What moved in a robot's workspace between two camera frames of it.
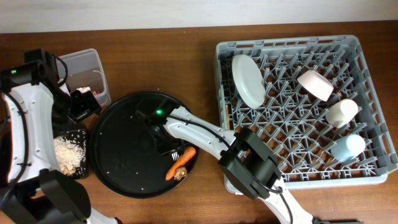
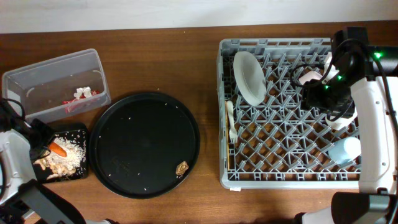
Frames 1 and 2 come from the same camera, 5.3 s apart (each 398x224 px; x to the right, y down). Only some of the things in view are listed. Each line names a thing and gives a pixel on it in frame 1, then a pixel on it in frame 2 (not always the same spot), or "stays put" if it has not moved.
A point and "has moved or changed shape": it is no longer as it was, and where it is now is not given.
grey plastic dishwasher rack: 316,100 stays put
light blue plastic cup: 348,148 stays put
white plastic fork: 175,157 → 233,132
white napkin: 83,89 stays put
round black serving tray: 125,156 stays put
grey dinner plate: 249,81 has moved or changed shape
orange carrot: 183,160 → 57,149
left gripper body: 81,107 → 41,137
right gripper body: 166,142 → 331,98
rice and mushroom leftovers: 68,155 stays put
